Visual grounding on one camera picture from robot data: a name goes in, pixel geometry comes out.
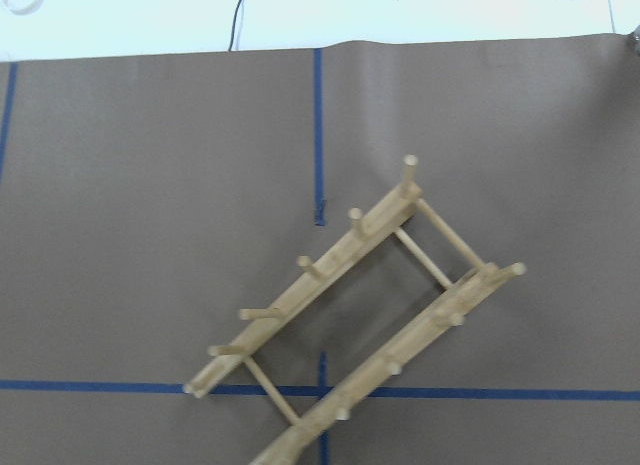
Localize wooden dish rack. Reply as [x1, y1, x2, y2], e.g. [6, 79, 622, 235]
[183, 154, 526, 464]

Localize thin black desk cable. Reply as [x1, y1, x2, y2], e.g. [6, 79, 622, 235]
[228, 0, 247, 52]

